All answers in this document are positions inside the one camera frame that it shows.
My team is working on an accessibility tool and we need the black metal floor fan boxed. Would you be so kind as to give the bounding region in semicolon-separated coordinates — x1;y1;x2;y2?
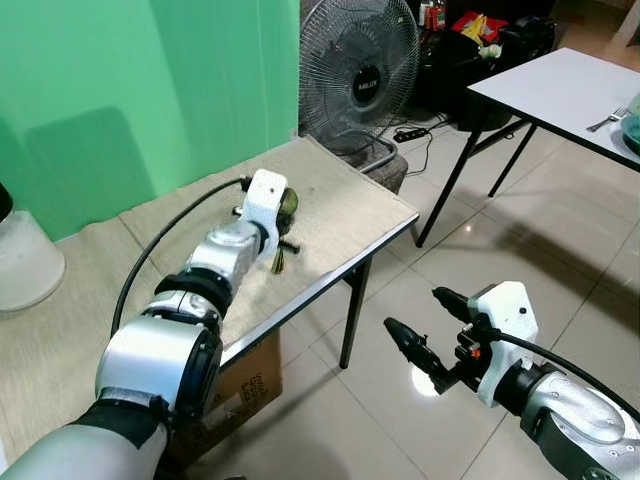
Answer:
298;0;421;171

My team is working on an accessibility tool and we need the folding table with black legs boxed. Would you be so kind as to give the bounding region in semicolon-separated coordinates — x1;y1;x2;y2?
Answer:
0;135;421;471

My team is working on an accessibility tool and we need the brown cardboard box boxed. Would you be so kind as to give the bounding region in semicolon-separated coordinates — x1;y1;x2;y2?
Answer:
165;330;284;466

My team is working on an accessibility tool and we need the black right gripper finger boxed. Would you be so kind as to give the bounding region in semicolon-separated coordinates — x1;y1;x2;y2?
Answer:
431;287;479;323
384;317;451;389

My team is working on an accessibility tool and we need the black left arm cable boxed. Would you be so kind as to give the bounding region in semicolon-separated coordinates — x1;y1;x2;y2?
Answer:
110;177;251;339

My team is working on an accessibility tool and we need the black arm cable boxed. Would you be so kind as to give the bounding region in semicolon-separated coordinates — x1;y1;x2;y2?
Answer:
110;177;251;339
485;328;640;421

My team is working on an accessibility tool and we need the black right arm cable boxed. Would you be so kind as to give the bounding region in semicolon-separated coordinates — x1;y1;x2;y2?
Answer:
485;328;640;421

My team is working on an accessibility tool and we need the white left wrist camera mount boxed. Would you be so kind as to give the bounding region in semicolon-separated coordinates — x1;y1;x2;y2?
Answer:
238;168;291;253

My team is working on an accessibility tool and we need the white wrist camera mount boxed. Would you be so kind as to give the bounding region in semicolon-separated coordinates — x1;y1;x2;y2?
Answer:
468;282;541;409
238;168;291;253

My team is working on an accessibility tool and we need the white plastic jar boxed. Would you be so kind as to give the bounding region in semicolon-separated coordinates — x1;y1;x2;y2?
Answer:
0;185;66;313

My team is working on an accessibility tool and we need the teal plate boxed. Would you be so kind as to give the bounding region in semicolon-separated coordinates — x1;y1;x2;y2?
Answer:
620;113;640;156

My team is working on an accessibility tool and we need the silver fork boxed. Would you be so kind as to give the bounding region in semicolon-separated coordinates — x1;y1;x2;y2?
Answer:
586;105;631;134

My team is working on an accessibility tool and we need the white table with black legs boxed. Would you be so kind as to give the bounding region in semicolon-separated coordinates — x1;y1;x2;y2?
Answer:
415;47;640;249

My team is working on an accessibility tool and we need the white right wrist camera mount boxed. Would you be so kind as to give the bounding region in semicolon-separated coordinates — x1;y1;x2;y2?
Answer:
468;282;541;409

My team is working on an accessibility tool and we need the brown woven stool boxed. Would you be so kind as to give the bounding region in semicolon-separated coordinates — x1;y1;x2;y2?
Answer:
360;140;411;196

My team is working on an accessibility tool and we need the olive metal spoon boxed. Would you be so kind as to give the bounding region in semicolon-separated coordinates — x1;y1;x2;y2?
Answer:
270;185;301;276

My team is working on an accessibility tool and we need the red bag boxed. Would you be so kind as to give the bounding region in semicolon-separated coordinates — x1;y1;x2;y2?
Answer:
452;12;496;46

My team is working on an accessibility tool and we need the black power strip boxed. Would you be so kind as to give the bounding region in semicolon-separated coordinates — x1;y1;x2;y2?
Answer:
393;126;431;143

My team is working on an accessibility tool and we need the black cabinet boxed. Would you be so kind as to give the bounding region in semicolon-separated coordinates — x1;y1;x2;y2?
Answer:
410;0;556;131

